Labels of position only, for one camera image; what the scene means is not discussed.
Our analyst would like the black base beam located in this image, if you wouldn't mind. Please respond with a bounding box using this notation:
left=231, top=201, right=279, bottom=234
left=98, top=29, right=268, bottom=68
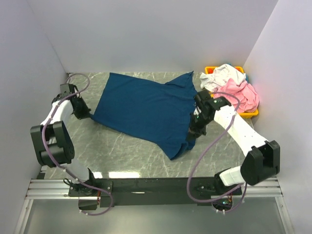
left=64, top=177, right=242, bottom=211

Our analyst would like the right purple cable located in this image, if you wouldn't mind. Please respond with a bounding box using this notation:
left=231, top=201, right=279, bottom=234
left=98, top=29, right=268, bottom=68
left=186, top=91, right=248, bottom=214

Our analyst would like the dark blue t shirt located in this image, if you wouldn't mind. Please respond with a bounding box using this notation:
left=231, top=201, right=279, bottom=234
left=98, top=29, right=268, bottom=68
left=91, top=72, right=197, bottom=160

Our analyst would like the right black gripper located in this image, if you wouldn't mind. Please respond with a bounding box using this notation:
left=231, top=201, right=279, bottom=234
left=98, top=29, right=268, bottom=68
left=186, top=112, right=213, bottom=141

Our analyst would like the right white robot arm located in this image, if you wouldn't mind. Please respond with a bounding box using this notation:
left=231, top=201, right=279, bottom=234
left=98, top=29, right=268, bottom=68
left=187, top=91, right=280, bottom=195

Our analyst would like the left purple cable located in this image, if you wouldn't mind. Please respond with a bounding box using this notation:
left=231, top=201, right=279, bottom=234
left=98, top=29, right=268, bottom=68
left=41, top=73, right=115, bottom=217

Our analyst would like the white t shirt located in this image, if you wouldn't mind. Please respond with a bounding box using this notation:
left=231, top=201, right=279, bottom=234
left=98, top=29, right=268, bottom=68
left=199, top=64, right=246, bottom=92

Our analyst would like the pink t shirt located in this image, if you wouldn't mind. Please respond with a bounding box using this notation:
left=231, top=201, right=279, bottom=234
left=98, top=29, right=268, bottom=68
left=214, top=78, right=259, bottom=113

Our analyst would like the yellow plastic bin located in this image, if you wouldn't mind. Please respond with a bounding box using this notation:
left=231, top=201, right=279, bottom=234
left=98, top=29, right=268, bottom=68
left=204, top=66, right=258, bottom=118

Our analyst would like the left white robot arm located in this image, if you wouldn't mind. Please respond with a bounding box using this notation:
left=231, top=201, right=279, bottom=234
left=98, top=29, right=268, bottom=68
left=30, top=83, right=98, bottom=196

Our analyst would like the purple cable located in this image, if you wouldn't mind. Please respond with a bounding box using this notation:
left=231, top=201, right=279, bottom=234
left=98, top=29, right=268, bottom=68
left=41, top=73, right=115, bottom=217
left=186, top=91, right=248, bottom=214

